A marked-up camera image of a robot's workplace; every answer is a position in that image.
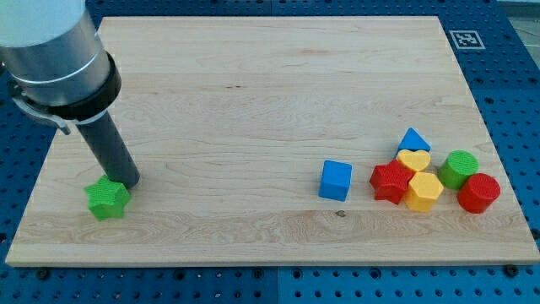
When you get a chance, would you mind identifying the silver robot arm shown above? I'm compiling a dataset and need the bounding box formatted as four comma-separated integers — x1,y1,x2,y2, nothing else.
1,0,122,133

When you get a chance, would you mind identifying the light wooden board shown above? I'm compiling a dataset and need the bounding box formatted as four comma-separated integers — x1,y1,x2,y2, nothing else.
6,16,539,268

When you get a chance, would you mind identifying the blue cube block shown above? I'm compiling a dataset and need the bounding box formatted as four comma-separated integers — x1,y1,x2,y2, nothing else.
318,160,353,202

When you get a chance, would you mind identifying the red star block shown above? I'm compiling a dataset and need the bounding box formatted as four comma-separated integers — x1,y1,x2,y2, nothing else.
370,160,415,205

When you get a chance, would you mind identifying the blue triangle block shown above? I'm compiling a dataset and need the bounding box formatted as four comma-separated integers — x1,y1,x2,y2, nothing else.
397,128,431,153

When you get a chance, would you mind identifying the yellow heart block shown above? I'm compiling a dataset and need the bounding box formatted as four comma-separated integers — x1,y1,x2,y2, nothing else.
396,149,431,172

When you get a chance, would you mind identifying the yellow hexagon block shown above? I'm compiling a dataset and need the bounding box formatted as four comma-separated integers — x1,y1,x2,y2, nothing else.
403,172,444,213

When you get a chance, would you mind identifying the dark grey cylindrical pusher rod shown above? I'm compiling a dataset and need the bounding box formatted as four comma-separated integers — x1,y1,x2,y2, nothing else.
76,111,140,189

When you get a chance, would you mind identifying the green star block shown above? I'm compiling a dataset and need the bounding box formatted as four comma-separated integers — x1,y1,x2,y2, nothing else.
84,175,131,221

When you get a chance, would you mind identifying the green cylinder block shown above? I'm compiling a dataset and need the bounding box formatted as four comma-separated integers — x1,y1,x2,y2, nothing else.
438,150,478,189

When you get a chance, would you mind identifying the red cylinder block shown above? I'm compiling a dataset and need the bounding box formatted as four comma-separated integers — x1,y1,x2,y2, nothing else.
457,173,501,214

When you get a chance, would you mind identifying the white fiducial marker tag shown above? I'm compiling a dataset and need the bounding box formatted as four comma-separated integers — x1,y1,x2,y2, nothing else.
449,30,485,50

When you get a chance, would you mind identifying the black screw bottom left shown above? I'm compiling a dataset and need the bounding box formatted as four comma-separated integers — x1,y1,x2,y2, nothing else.
35,268,51,281

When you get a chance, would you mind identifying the black screw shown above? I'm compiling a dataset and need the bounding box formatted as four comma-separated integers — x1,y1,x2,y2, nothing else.
504,264,520,278
35,268,51,281

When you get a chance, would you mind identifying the black screw bottom right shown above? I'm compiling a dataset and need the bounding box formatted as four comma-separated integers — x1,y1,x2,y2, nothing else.
504,264,520,278

